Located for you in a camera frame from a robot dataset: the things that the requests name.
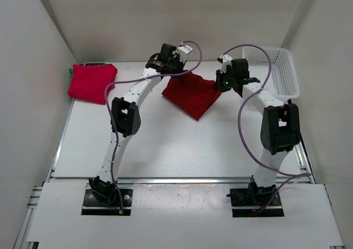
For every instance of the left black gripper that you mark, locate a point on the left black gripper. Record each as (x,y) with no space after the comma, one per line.
(176,57)

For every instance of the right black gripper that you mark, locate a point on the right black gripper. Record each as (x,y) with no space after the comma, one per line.
(218,80)

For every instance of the dark red t shirt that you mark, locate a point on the dark red t shirt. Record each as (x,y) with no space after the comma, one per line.
(191,93)

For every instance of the green t shirt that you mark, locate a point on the green t shirt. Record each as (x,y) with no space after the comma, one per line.
(71,72)

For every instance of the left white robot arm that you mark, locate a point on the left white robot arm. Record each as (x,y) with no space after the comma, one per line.
(126,120)

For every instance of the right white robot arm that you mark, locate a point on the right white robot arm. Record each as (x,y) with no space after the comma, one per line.
(280,128)

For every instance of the white plastic basket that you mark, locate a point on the white plastic basket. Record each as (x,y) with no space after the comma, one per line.
(283,82)

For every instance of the dark label sticker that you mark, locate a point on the dark label sticker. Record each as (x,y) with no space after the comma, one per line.
(94,64)

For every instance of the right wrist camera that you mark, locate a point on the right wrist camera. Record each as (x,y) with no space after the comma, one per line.
(224,60)

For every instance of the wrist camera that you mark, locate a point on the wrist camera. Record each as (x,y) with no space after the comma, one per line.
(184,52)
(224,60)

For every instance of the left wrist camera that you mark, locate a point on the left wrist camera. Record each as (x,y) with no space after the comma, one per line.
(184,52)

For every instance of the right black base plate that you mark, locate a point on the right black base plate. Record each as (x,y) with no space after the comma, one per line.
(245,206)

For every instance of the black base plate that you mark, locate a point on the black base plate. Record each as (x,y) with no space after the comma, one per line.
(245,206)
(94,205)

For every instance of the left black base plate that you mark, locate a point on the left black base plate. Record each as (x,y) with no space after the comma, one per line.
(94,205)

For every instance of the aluminium frame rail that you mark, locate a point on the aluminium frame rail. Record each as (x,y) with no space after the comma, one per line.
(176,180)

